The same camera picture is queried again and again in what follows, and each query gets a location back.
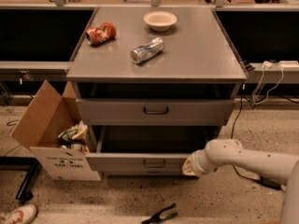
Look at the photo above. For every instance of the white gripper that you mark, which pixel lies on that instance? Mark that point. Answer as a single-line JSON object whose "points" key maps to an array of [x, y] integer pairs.
{"points": [[195, 163]]}

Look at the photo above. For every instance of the grey drawer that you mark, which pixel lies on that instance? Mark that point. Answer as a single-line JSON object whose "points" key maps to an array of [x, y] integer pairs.
{"points": [[146, 148], [146, 173], [156, 112]]}

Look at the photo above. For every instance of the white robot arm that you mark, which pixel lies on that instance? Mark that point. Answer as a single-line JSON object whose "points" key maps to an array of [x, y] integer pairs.
{"points": [[279, 167]]}

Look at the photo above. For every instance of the grey bottom drawer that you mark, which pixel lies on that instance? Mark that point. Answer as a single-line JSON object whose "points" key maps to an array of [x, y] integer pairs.
{"points": [[146, 173]]}

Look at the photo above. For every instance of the grey drawer cabinet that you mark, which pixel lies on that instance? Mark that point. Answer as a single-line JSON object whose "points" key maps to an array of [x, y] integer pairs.
{"points": [[196, 63]]}

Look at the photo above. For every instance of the grey top drawer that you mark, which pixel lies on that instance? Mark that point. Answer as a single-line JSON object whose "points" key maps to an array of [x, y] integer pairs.
{"points": [[156, 112]]}

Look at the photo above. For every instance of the black power adapter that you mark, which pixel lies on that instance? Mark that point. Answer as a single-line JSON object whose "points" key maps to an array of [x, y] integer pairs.
{"points": [[269, 183]]}

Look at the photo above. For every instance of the crushed silver soda can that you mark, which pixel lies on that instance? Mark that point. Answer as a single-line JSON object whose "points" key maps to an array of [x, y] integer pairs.
{"points": [[147, 51]]}

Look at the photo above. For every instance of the cardboard box with trash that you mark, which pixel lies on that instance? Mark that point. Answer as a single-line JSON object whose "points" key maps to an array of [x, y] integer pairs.
{"points": [[51, 128]]}

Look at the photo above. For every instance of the white power strip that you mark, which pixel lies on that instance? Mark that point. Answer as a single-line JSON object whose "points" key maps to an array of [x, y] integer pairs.
{"points": [[289, 64]]}

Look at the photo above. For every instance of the white paper bowl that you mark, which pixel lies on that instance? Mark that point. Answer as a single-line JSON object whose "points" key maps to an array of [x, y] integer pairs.
{"points": [[159, 21]]}

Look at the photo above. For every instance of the black metal stand leg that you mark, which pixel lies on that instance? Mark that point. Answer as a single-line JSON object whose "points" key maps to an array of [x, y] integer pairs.
{"points": [[30, 166]]}

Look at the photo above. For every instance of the crushed orange soda can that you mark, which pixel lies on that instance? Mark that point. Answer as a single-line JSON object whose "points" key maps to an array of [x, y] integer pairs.
{"points": [[100, 33]]}

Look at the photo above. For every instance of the white orange sneaker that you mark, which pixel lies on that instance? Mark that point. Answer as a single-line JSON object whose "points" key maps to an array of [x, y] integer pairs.
{"points": [[21, 215]]}

